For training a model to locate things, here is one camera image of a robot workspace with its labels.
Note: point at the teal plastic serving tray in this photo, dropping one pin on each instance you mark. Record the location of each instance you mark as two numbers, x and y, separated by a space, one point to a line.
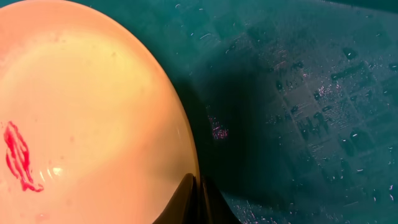
292 104

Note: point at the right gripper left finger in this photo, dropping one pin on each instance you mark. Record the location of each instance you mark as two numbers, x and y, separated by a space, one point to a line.
182 207

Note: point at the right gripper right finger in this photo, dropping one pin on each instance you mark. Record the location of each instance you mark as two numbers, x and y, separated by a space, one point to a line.
213 207

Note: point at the green rimmed plate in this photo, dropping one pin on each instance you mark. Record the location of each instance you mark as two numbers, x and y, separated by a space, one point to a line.
92 130

